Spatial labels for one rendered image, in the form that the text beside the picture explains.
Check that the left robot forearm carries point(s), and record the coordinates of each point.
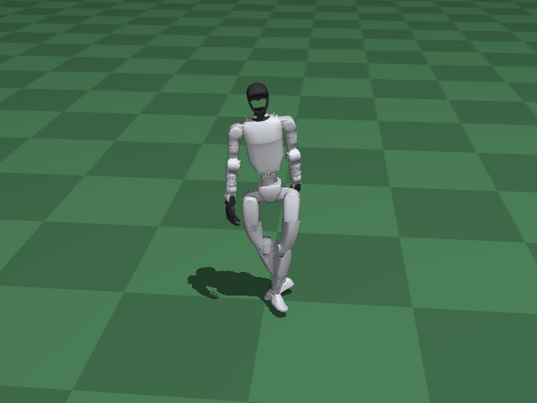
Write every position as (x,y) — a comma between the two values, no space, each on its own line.
(295,173)

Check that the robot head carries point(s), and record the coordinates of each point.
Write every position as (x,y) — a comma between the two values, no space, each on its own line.
(257,91)

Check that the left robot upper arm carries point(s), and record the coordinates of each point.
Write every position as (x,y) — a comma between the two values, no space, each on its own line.
(290,134)

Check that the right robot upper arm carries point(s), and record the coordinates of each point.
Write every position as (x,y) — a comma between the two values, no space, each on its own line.
(235,132)

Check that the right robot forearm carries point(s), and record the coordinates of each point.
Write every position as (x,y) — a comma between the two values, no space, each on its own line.
(231,184)

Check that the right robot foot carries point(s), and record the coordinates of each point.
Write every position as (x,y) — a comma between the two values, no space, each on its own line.
(286,285)

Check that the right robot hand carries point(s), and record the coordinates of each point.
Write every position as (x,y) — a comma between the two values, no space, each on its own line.
(231,216)

